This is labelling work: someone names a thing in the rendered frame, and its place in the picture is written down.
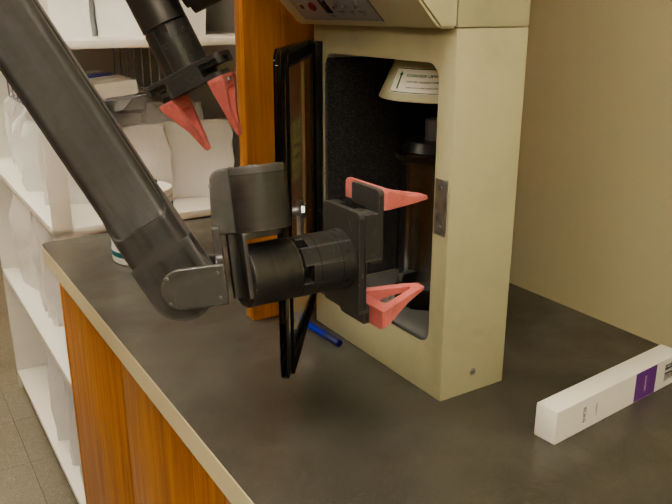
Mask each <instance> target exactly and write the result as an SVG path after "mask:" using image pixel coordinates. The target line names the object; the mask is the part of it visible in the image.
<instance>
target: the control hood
mask: <svg viewBox="0 0 672 504"><path fill-rule="evenodd" d="M368 1H369V2H370V3H371V4H372V6H373V7H374V8H375V10H376V11H377V12H378V14H379V15H380V16H381V17H382V19H383V20H384V21H352V20H312V19H304V18H303V16H302V15H301V14H300V13H299V12H298V10H297V9H296V8H295V7H294V6H293V5H292V3H291V2H290V1H289V0H280V2H281V3H282V4H283V5H284V6H285V7H286V9H287V10H288V11H289V12H290V13H291V14H292V15H293V17H294V18H295V19H296V20H297V21H298V22H300V23H301V24H322V25H350V26H379V27H407V28H436V29H450V28H454V26H456V18H457V0H368Z"/></svg>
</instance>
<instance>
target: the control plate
mask: <svg viewBox="0 0 672 504"><path fill-rule="evenodd" d="M289 1H290V2H291V3H292V5H293V6H294V7H295V8H296V9H297V10H298V12H299V13H300V14H301V15H302V16H303V18H304V19H312V20H352V21H384V20H383V19H382V17H381V16H380V15H379V14H378V12H377V11H376V10H375V8H374V7H373V6H372V4H371V3H370V2H369V1H368V0H324V1H325V2H326V4H327V5H328V6H329V7H330V9H331V10H332V11H333V12H334V13H327V12H326V11H325V10H324V9H323V7H322V6H321V5H320V4H319V3H318V1H317V0H289ZM309 2H311V3H313V4H314V5H315V6H316V8H317V10H316V11H312V10H311V9H310V8H309V7H308V3H309ZM333 2H334V3H336V4H337V5H338V6H339V7H338V8H335V9H334V8H333V7H332V6H333ZM343 2H345V3H347V4H348V6H349V7H348V8H345V9H344V8H343V7H342V6H343ZM354 2H356V3H358V5H359V6H360V7H359V8H356V9H355V8H353V6H354V4H353V3H354ZM299 3H300V4H302V5H303V6H304V8H305V9H302V8H301V7H300V6H299V5H298V4H299Z"/></svg>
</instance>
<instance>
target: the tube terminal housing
mask: <svg viewBox="0 0 672 504"><path fill-rule="evenodd" d="M530 3H531V0H457V18H456V26H454V28H450V29H436V28H407V27H379V26H350V25H322V24H314V41H323V203H324V201H326V186H325V63H326V59H327V58H333V57H359V56H364V57H375V58H386V59H396V60H407V61H418V62H428V63H432V64H433V65H434V66H435V67H436V69H437V71H438V76H439V90H438V114H437V138H436V162H435V184H436V178H438V179H442V180H445V181H448V191H447V212H446V233H445V237H442V236H440V235H437V234H435V233H433V234H432V258H431V282H430V306H429V330H428V336H427V338H426V339H425V340H420V339H418V338H416V337H414V336H413V335H411V334H409V333H407V332H406V331H404V330H402V329H401V328H399V327H397V326H395V325H394V324H392V323H390V324H389V326H388V327H387V328H384V329H378V328H377V327H375V326H373V325H372V324H370V323H366V324H362V323H361V322H359V321H357V320H356V319H354V318H352V317H351V316H349V315H347V314H346V313H344V312H343V311H342V310H341V308H340V306H339V305H337V304H336V303H334V302H332V301H331V300H329V299H327V298H326V297H325V295H324V294H322V293H320V292H319V293H317V296H316V312H317V320H318V321H319V322H321V323H322V324H324V325H325V326H327V327H328V328H330V329H331V330H333V331H334V332H336V333H337V334H339V335H340V336H342V337H343V338H345V339H346V340H348V341H349V342H351V343H352V344H354V345H355V346H357V347H358V348H360V349H361V350H363V351H364V352H366V353H367V354H369V355H370V356H372V357H373V358H375V359H376V360H378V361H379V362H381V363H382V364H384V365H385V366H387V367H388V368H390V369H391V370H393V371H394V372H396V373H397V374H399V375H400V376H402V377H403V378H405V379H406V380H408V381H409V382H411V383H412V384H414V385H416V386H417V387H419V388H420V389H422V390H423V391H425V392H426V393H428V394H429V395H431V396H432V397H434V398H435V399H437V400H438V401H443V400H446V399H449V398H452V397H455V396H458V395H461V394H464V393H467V392H470V391H473V390H476V389H479V388H481V387H484V386H487V385H490V384H493V383H496V382H499V381H501V380H502V369H503V356H504V343H505V330H506V317H507V304H508V291H509V278H510V265H511V252H512V238H513V225H514V212H515V199H516V186H517V173H518V160H519V147H520V134H521V121H522V108H523V94H524V81H525V68H526V55H527V42H528V29H529V28H528V25H529V16H530Z"/></svg>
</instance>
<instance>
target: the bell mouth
mask: <svg viewBox="0 0 672 504"><path fill-rule="evenodd" d="M438 90H439V76H438V71H437V69H436V67H435V66H434V65H433V64H432V63H428V62H418V61H407V60H396V59H395V60H394V62H393V64H392V66H391V69H390V71H389V73H388V75H387V77H386V80H385V82H384V84H383V86H382V88H381V91H380V93H379V96H380V97H381V98H383V99H387V100H392V101H399V102H408V103H423V104H438Z"/></svg>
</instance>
